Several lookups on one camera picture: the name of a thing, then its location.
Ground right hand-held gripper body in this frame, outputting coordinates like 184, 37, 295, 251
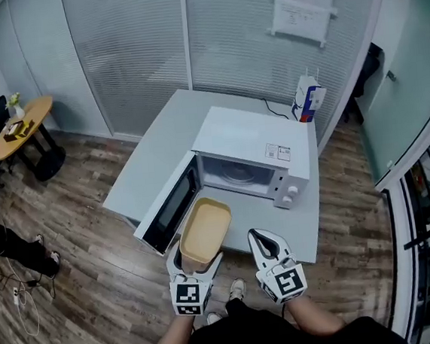
254, 253, 310, 308

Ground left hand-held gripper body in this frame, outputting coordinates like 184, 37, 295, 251
167, 268, 217, 318

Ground beige food container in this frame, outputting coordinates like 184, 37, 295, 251
174, 194, 238, 276

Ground white microwave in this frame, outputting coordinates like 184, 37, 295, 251
121, 97, 320, 258

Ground person's right forearm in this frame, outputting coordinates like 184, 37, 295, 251
282, 289, 353, 339

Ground person's white sneaker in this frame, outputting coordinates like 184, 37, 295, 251
226, 276, 249, 303
205, 310, 224, 326

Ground person's black clothing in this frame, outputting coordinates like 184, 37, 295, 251
169, 281, 411, 344

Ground white and blue paper bag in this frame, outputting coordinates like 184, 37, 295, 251
287, 65, 331, 125

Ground black chair behind glass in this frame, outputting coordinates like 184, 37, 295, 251
334, 41, 392, 126

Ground round wooden table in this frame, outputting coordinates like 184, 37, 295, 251
0, 93, 70, 187

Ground wooden tissue box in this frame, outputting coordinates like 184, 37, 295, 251
2, 117, 33, 144

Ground white vase with flowers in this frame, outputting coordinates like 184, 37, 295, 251
3, 91, 27, 122

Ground white paper sign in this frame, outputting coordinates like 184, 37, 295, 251
264, 0, 346, 54

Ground black power cable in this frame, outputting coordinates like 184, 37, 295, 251
260, 95, 298, 123

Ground white floor cable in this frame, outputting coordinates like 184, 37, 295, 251
3, 251, 95, 344

